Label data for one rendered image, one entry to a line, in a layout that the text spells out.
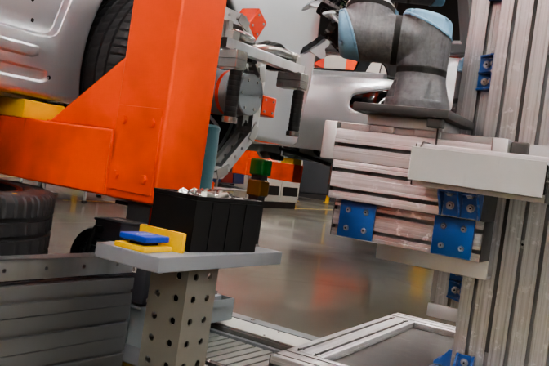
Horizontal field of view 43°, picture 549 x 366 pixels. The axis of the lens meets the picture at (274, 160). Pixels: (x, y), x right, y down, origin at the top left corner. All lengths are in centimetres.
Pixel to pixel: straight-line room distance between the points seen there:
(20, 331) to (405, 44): 103
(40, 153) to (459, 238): 106
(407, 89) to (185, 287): 65
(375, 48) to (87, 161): 74
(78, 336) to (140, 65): 63
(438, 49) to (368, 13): 18
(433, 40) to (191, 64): 56
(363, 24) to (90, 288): 86
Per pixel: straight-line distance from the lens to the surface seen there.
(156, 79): 166
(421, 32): 165
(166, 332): 151
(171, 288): 150
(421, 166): 146
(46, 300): 158
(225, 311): 250
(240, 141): 237
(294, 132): 222
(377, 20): 166
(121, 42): 207
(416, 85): 162
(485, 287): 175
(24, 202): 165
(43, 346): 161
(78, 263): 161
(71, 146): 183
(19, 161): 198
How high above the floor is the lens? 65
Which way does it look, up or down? level
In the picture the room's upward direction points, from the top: 8 degrees clockwise
